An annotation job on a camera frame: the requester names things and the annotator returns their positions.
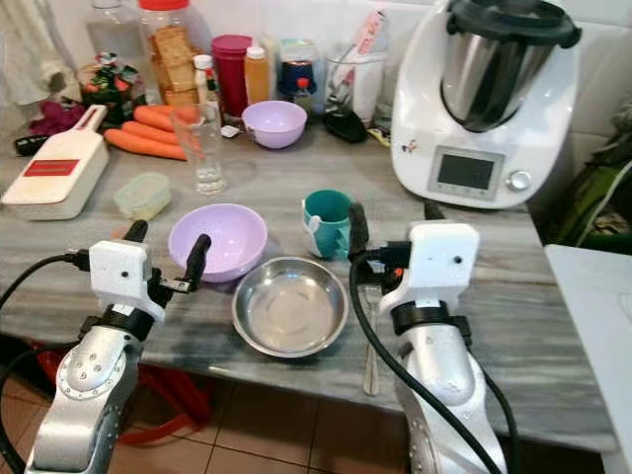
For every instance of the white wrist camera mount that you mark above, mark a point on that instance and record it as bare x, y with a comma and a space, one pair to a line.
123, 278
439, 259

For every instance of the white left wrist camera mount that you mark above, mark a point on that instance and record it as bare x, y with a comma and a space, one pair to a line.
123, 278

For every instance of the red plastic stool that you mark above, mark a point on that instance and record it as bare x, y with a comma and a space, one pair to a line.
173, 395

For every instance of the white hanging cloth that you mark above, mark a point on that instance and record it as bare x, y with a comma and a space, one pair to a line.
32, 49

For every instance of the pink and white tube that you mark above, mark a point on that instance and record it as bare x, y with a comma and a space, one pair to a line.
367, 35

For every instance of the steel fork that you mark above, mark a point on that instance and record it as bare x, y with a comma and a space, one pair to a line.
371, 346

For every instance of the clear plastic bottle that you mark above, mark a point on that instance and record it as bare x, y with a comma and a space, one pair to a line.
114, 32

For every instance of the round steel dish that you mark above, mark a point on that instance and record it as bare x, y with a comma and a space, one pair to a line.
290, 309

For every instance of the clear drinking glass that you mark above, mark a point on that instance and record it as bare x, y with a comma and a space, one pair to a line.
207, 158

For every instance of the red plastic canister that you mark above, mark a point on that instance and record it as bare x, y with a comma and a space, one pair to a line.
230, 74

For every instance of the jar with blue label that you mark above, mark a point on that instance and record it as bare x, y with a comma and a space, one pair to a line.
296, 64

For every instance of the orange carrot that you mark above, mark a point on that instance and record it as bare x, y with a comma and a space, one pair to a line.
148, 145
158, 118

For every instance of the cracker jar with red lid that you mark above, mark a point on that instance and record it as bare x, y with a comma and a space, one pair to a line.
173, 54

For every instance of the white kitchen machine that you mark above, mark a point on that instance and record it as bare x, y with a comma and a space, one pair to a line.
430, 118

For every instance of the white slicer with red label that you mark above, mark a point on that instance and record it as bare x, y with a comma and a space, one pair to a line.
54, 178

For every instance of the small purple plastic bowl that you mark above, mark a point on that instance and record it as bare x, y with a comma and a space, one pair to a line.
275, 126

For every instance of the green and black bag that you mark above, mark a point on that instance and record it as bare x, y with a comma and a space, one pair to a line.
597, 197

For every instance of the small clear green container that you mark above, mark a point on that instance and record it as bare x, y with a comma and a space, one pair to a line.
142, 196

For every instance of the large purple plastic bowl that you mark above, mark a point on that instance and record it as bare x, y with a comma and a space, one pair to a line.
232, 237

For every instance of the black plastic scoop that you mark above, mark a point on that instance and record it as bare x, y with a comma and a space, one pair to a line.
344, 123

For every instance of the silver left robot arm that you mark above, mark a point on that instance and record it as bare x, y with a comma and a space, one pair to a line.
84, 395

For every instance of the small white-capped bottle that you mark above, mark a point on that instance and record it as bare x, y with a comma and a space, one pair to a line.
204, 79

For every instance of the teal mug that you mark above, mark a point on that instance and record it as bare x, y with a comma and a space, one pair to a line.
326, 227

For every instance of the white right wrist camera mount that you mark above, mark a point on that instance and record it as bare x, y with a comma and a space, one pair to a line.
439, 259

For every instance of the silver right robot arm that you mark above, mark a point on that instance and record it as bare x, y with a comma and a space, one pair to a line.
444, 395

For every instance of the purple leafy vegetable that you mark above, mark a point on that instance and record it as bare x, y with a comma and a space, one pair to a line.
56, 118

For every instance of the orange sauce bottle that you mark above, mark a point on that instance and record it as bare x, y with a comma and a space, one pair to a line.
257, 77

